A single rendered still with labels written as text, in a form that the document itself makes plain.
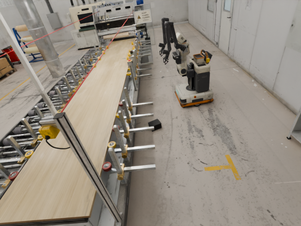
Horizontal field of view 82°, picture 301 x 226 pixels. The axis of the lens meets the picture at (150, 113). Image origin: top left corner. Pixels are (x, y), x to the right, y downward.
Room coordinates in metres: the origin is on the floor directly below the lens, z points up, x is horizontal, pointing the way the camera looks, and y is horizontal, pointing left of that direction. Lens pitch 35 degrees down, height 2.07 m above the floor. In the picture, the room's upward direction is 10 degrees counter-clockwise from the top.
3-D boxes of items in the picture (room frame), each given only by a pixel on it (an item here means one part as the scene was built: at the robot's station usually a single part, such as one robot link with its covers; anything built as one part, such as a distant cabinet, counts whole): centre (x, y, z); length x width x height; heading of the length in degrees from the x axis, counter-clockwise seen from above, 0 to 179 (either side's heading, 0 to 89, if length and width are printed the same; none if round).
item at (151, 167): (0.97, 0.26, 0.82); 0.43 x 0.03 x 0.04; 84
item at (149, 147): (1.22, 0.23, 0.80); 0.43 x 0.03 x 0.04; 84
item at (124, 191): (3.12, 0.13, 0.67); 5.11 x 0.08 x 0.10; 174
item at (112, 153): (0.94, 0.35, 0.91); 0.04 x 0.04 x 0.48; 84
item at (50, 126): (0.63, 0.42, 1.20); 0.15 x 0.12 x 1.00; 174
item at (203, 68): (3.14, -1.06, 0.59); 0.55 x 0.34 x 0.83; 0
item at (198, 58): (3.14, -1.08, 0.87); 0.23 x 0.15 x 0.11; 0
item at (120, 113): (1.44, 0.30, 0.90); 0.04 x 0.04 x 0.48; 84
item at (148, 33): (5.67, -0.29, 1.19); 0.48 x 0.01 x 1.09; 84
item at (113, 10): (6.11, 0.38, 0.95); 1.65 x 0.70 x 1.90; 84
